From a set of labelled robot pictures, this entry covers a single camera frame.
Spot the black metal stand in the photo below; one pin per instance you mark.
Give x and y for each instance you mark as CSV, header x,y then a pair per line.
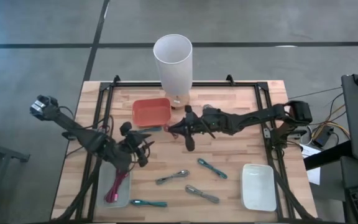
x,y
8,154

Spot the white paper sheet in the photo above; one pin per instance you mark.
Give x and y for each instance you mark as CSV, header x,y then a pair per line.
x,y
314,177

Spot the orange plastic bin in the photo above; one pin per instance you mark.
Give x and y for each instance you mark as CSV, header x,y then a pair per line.
x,y
151,112

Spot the pale grey plastic bin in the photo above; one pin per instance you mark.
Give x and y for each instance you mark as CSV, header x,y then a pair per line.
x,y
124,196

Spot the black metal bar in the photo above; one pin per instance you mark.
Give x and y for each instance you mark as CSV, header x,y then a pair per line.
x,y
328,155

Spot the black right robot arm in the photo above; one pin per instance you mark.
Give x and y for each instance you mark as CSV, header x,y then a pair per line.
x,y
250,118

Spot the black power adapter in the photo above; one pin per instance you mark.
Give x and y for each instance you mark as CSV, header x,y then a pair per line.
x,y
322,138

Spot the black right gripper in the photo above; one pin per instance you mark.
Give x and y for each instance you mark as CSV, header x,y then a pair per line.
x,y
193,126

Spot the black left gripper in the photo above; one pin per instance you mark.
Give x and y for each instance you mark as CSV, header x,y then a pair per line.
x,y
129,146

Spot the white shade wooden base lamp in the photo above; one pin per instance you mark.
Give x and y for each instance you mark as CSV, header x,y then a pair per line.
x,y
172,68

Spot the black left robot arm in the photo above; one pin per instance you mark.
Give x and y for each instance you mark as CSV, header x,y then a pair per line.
x,y
82,133

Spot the white plastic bin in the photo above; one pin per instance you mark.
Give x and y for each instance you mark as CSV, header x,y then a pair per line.
x,y
258,186

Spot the black metal table frame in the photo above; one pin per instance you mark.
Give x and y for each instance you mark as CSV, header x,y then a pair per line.
x,y
182,84

